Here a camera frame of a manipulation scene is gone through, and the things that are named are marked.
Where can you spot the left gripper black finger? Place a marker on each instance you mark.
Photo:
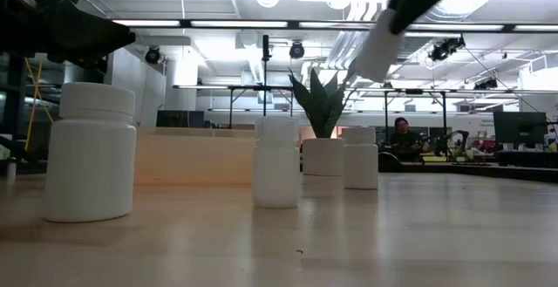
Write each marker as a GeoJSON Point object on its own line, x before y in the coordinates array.
{"type": "Point", "coordinates": [96, 36]}

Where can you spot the white pill bottle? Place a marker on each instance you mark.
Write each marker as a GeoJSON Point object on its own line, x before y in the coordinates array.
{"type": "Point", "coordinates": [90, 160]}
{"type": "Point", "coordinates": [276, 169]}
{"type": "Point", "coordinates": [360, 160]}
{"type": "Point", "coordinates": [378, 49]}

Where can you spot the black round spotlight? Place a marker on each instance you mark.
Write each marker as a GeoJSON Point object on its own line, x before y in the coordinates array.
{"type": "Point", "coordinates": [297, 50]}
{"type": "Point", "coordinates": [152, 55]}

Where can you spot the black low screen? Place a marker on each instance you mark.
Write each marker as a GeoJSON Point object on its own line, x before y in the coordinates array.
{"type": "Point", "coordinates": [179, 119]}

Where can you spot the linear ceiling light strip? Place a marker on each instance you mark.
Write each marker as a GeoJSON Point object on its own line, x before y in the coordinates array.
{"type": "Point", "coordinates": [240, 23]}

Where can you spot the person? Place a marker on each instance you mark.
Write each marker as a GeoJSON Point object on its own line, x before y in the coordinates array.
{"type": "Point", "coordinates": [403, 141]}

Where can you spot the green snake plant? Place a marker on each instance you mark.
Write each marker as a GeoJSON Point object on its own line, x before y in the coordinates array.
{"type": "Point", "coordinates": [320, 108]}

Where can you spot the black tripod stand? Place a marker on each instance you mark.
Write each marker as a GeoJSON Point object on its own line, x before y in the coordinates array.
{"type": "Point", "coordinates": [265, 73]}

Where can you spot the black computer monitor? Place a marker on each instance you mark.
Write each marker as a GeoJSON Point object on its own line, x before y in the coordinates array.
{"type": "Point", "coordinates": [519, 127]}

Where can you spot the white plant pot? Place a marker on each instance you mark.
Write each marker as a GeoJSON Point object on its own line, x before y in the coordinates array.
{"type": "Point", "coordinates": [322, 156]}

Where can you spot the black ceiling camera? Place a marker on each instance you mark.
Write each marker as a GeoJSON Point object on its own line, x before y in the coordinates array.
{"type": "Point", "coordinates": [444, 48]}

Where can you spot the black background rig frame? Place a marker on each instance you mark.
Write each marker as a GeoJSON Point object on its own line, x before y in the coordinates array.
{"type": "Point", "coordinates": [414, 91]}
{"type": "Point", "coordinates": [248, 88]}

